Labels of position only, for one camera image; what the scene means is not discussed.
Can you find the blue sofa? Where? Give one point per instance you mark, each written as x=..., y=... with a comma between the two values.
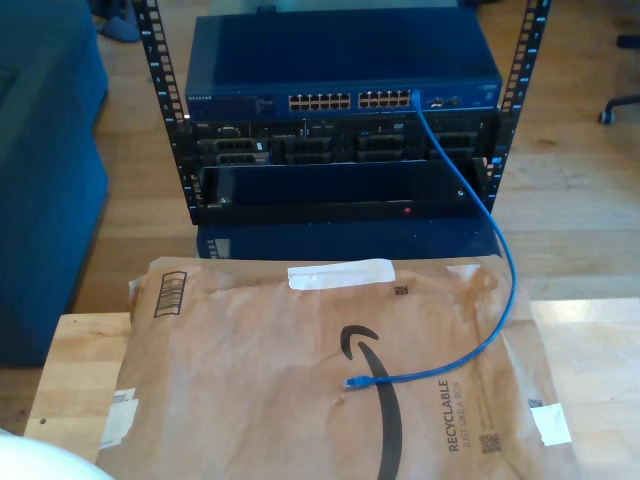
x=45, y=200

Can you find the black server rack frame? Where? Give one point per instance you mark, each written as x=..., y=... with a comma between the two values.
x=181, y=150

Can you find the long white tape strip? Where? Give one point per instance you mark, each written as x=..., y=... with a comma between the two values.
x=340, y=274

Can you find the black rack shelf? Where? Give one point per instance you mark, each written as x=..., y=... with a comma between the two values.
x=325, y=212

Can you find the brown paper mailer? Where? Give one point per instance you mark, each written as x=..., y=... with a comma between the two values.
x=250, y=425

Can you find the black rack server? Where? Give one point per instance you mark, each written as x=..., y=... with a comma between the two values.
x=345, y=145

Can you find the white shipping label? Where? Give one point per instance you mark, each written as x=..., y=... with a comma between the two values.
x=120, y=420

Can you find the blue network switch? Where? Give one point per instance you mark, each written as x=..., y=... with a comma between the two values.
x=340, y=50

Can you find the blue slipper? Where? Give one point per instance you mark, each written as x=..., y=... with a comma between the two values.
x=120, y=30

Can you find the short white tape strip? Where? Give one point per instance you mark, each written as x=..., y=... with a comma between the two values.
x=550, y=425

